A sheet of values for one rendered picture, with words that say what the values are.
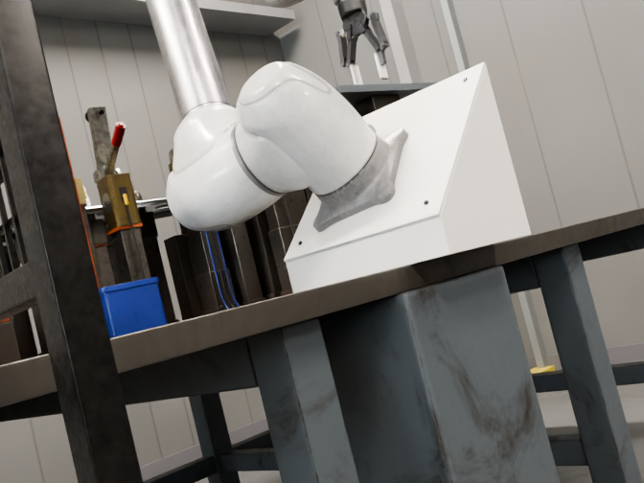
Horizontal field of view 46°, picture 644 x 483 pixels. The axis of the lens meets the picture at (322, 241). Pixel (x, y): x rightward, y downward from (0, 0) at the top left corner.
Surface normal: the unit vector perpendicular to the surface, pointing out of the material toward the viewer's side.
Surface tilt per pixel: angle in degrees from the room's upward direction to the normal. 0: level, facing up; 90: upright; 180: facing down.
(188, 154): 76
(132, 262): 90
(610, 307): 90
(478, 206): 90
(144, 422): 90
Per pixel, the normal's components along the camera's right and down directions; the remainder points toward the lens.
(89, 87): 0.69, -0.22
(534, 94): -0.69, 0.12
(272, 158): -0.18, 0.66
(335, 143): 0.43, 0.22
